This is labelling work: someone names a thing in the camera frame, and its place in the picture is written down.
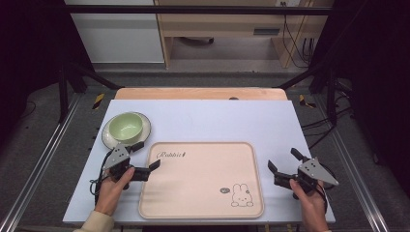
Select wooden table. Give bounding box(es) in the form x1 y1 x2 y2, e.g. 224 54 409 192
113 87 289 102

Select white table board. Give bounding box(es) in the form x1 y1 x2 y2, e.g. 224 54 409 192
62 99 337 226

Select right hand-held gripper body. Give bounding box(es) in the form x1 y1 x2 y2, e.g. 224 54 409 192
295 157 340 194

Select white cabinet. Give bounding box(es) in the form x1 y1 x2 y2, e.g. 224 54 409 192
63 0 165 64

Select black floor cable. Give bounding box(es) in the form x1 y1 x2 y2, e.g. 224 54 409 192
17 100 37 121

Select black object under desk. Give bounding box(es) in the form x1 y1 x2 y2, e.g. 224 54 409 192
178 36 216 46

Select person's left hand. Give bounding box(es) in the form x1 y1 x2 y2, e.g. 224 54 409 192
94 167 136 217

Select person's right hand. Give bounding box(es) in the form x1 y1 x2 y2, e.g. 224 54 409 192
288 178 331 232

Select white plate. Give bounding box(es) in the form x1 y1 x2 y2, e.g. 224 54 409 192
101 111 153 151

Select pink rabbit print tray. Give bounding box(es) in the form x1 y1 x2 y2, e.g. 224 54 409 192
137 141 265 220

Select aluminium floor rail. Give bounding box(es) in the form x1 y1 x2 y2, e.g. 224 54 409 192
313 94 391 232
0 92 83 232

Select black metal stand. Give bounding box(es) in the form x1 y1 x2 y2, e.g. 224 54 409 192
58 60 124 124
278 60 340 128

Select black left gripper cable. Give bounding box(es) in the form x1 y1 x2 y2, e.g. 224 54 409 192
89 150 113 206

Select black floor cables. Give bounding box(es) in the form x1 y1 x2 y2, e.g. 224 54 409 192
301 81 354 150

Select black horizontal frame bar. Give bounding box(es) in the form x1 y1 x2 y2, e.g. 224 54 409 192
63 4 334 16

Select wooden desk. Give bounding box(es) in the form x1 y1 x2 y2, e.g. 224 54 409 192
154 0 334 70

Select green bowl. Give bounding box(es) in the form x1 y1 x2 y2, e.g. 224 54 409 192
107 111 145 145

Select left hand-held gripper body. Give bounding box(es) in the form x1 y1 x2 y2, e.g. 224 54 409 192
102 142 135 190

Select black hanging cables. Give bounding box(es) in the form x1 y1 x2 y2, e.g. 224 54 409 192
279 1 317 70

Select yellow black floor tape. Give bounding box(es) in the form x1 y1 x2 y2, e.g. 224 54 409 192
298 94 317 109
92 93 106 111

